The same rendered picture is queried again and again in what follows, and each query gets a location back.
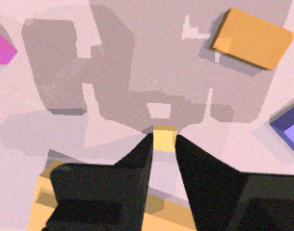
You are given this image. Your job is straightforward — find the purple block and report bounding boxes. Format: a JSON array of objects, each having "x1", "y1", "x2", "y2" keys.
[{"x1": 270, "y1": 107, "x2": 294, "y2": 151}]

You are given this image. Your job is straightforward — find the pale yellow block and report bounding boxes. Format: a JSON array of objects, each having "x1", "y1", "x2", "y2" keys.
[{"x1": 153, "y1": 125, "x2": 177, "y2": 151}]

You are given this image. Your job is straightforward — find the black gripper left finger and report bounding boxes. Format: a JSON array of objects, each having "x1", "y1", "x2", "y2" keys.
[{"x1": 50, "y1": 133, "x2": 154, "y2": 231}]

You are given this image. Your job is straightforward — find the small pink block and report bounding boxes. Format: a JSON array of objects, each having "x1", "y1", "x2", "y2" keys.
[{"x1": 0, "y1": 34, "x2": 17, "y2": 64}]

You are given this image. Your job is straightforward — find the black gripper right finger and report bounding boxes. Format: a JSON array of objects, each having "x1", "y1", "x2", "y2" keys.
[{"x1": 174, "y1": 134, "x2": 294, "y2": 231}]

